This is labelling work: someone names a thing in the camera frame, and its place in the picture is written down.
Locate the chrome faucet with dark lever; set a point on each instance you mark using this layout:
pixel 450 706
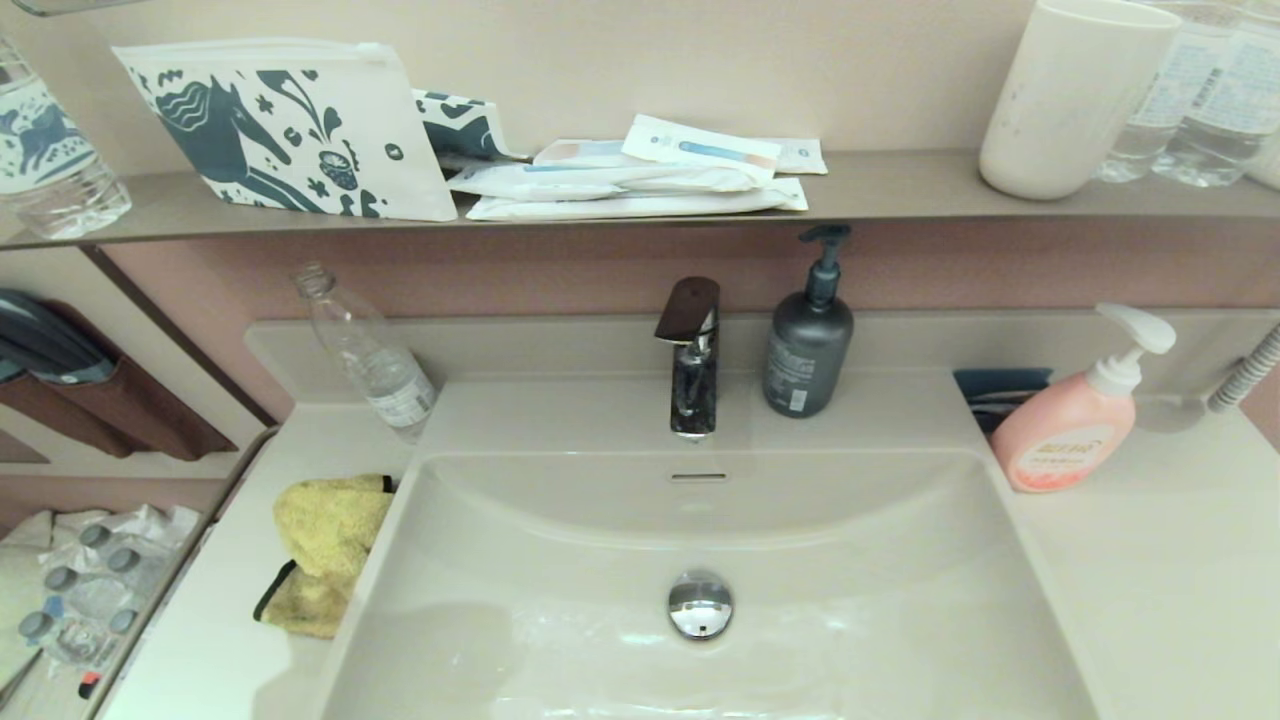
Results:
pixel 693 390

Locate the yellow cloth with black trim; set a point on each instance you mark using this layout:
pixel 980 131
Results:
pixel 325 550

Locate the white sink basin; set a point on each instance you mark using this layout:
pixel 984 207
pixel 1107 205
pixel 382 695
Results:
pixel 850 600

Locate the long white sealed packet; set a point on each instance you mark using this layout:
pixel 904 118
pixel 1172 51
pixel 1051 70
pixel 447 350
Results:
pixel 560 181
pixel 620 206

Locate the dark grey pump bottle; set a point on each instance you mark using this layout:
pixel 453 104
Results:
pixel 805 360

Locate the white packet with orange print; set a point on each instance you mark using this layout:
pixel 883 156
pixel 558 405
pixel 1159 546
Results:
pixel 580 153

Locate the white packet with blue toothbrush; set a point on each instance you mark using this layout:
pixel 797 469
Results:
pixel 700 148

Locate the chrome drain stopper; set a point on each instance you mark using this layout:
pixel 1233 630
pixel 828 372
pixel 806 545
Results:
pixel 700 608

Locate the small white square packet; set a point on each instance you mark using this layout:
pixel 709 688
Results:
pixel 805 156

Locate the empty clear plastic bottle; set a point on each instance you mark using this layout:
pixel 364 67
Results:
pixel 372 360

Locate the small white blue printed pouch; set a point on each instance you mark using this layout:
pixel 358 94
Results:
pixel 464 128

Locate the dark blue box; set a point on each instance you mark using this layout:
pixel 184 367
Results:
pixel 1000 385

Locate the white pouch with horse print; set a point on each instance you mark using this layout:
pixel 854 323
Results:
pixel 299 130

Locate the pink soap pump bottle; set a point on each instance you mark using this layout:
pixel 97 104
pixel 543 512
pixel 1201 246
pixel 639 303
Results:
pixel 1060 430

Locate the tall white cup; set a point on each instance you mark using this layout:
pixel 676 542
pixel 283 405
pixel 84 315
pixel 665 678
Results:
pixel 1072 100

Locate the brown hanging holder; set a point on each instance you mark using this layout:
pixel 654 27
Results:
pixel 130 420

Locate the clear water bottle white label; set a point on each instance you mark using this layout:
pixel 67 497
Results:
pixel 1232 100
pixel 1162 110

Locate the plastic wrapped water bottle pack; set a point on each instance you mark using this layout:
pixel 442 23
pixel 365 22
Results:
pixel 100 590

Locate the dark grey hair dryer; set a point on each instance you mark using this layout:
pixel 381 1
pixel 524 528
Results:
pixel 40 340

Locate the water bottle with horse label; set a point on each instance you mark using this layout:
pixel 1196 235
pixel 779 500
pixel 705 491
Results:
pixel 48 150

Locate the small red black object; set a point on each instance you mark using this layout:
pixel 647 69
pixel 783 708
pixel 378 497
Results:
pixel 89 686

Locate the brown wall shelf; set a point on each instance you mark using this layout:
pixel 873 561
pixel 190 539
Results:
pixel 900 190

